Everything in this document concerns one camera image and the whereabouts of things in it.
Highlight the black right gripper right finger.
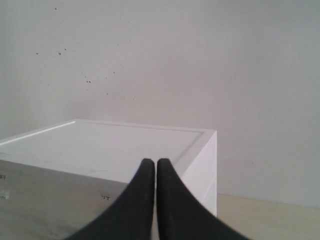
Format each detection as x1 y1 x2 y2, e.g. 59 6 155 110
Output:
156 158 246 240

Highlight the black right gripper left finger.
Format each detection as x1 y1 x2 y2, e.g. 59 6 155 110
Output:
67 158 155 240

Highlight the white plastic drawer cabinet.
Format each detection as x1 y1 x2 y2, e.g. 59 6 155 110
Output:
0 119 217 240

